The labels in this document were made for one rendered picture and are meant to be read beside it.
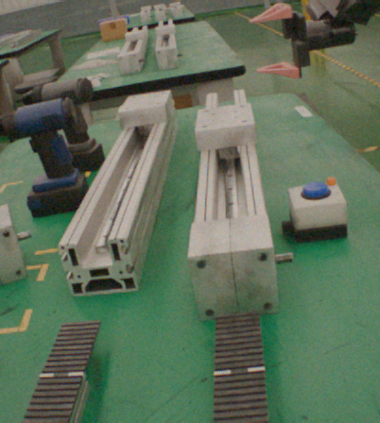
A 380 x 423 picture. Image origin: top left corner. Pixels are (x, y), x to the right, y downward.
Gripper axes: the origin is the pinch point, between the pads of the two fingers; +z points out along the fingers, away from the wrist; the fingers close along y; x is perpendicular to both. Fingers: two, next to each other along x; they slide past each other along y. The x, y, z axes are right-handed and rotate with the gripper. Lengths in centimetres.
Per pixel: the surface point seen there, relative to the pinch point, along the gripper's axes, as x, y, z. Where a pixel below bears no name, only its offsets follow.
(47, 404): 59, -17, 43
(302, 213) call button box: 33.2, -17.9, 6.3
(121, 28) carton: -340, -42, 5
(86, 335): 48, -18, 39
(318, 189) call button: 31.2, -15.7, 2.7
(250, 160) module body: 16.0, -15.5, 8.7
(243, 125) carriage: 7.8, -12.2, 6.9
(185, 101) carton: -285, -96, -27
